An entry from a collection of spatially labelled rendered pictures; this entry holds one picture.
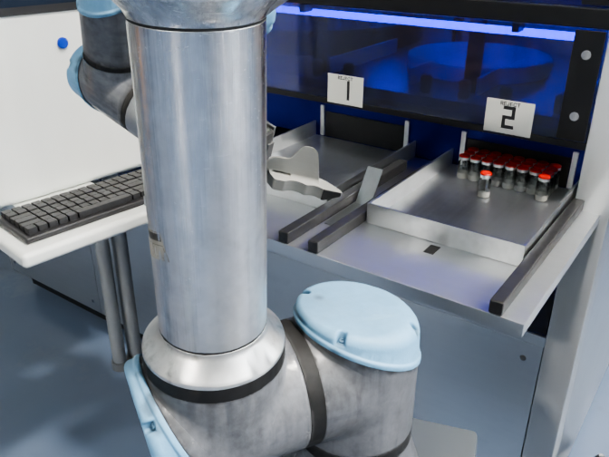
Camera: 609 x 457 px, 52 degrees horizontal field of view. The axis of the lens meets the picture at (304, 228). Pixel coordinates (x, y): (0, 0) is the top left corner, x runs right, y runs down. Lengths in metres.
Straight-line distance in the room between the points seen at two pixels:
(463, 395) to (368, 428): 0.90
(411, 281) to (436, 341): 0.55
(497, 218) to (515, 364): 0.39
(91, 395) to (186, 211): 1.74
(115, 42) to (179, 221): 0.36
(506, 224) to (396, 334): 0.57
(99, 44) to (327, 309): 0.39
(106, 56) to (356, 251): 0.46
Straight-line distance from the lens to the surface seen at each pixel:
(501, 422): 1.48
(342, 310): 0.57
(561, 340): 1.32
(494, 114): 1.19
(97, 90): 0.79
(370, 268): 0.91
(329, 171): 1.26
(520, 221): 1.10
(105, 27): 0.74
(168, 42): 0.38
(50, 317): 2.55
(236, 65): 0.38
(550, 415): 1.42
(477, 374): 1.43
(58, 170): 1.45
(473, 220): 1.08
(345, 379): 0.55
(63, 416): 2.09
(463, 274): 0.92
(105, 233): 1.27
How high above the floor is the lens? 1.33
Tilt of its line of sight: 26 degrees down
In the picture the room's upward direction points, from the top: straight up
